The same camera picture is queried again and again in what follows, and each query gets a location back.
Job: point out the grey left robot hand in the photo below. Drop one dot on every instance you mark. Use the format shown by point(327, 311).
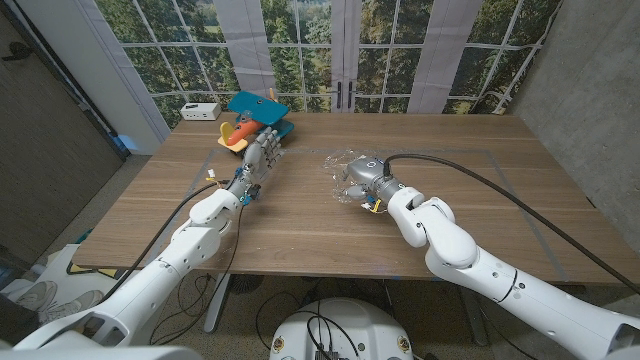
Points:
point(257, 160)

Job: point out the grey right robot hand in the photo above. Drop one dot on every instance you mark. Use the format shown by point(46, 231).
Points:
point(370, 170)

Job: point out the clear plastic wrap sheet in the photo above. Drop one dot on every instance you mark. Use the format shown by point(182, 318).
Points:
point(334, 162)

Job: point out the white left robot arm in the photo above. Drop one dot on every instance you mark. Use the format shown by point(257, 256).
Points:
point(190, 247)

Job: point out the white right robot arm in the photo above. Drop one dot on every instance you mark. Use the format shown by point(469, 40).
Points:
point(475, 270)

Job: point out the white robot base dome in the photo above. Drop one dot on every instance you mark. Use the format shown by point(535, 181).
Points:
point(345, 330)

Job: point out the white power strip box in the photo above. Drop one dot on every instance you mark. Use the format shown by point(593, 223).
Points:
point(200, 111)

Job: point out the printed window forest backdrop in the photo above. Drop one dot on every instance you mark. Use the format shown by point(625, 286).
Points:
point(300, 50)

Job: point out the grey metal table leg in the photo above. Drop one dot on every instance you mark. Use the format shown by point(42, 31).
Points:
point(217, 305)
point(474, 315)

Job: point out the white floor sheet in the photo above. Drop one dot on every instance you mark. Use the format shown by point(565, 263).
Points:
point(65, 270)

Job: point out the grey sneaker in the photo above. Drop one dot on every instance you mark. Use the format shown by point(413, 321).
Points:
point(75, 302)
point(40, 295)

